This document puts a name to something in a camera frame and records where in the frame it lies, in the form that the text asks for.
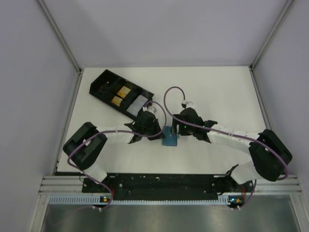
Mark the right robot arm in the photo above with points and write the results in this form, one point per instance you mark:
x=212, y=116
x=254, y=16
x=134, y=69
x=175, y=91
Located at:
x=269, y=157

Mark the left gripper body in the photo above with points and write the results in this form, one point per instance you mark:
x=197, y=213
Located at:
x=156, y=129

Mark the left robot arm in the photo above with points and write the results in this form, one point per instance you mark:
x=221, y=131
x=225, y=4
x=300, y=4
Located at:
x=88, y=141

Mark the gold card in tray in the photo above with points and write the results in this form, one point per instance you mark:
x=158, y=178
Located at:
x=123, y=92
x=117, y=101

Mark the black organizer tray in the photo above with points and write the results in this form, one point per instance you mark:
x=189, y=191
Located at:
x=106, y=86

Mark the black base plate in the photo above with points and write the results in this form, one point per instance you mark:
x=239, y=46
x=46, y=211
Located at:
x=169, y=187

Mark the aluminium frame post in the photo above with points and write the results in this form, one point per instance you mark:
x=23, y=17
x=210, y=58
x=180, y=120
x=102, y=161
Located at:
x=60, y=38
x=270, y=36

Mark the right aluminium frame post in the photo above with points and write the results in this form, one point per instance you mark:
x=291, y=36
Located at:
x=270, y=36

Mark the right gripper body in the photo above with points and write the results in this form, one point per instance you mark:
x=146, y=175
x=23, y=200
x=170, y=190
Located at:
x=175, y=125

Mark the blue card holder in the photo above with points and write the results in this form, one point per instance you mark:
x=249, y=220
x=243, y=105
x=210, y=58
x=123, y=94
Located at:
x=169, y=139

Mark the lower gold card in tray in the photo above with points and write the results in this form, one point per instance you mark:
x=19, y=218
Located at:
x=117, y=101

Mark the aluminium front rail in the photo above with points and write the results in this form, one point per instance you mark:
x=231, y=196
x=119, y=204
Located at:
x=73, y=185

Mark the upper gold card in tray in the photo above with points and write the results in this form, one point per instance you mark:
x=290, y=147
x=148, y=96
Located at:
x=123, y=92

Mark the white card in tray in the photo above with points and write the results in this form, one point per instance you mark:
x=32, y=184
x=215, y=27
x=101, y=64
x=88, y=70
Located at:
x=137, y=105

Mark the left aluminium frame post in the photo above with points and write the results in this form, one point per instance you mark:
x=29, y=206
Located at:
x=60, y=38

